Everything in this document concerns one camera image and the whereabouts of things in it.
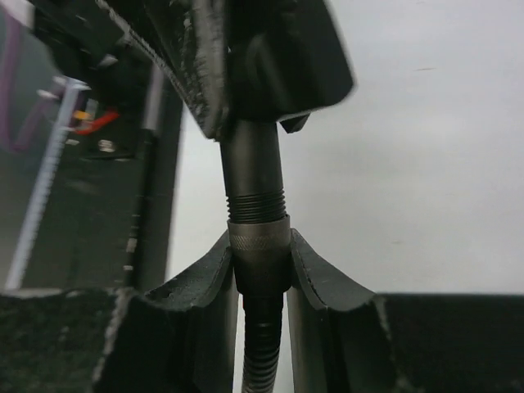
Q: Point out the white slotted cable duct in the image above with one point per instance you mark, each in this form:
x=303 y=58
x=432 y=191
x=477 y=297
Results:
x=43 y=183

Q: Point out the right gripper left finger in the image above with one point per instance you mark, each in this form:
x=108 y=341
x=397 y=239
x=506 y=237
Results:
x=179 y=337

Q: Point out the black T-shaped connector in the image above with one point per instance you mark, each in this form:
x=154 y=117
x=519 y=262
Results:
x=285 y=61

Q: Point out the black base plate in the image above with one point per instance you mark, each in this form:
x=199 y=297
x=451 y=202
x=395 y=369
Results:
x=107 y=218

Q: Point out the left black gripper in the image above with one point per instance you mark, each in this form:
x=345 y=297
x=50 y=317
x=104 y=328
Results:
x=186 y=39

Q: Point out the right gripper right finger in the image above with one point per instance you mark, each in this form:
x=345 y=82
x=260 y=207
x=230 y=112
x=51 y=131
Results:
x=346 y=338

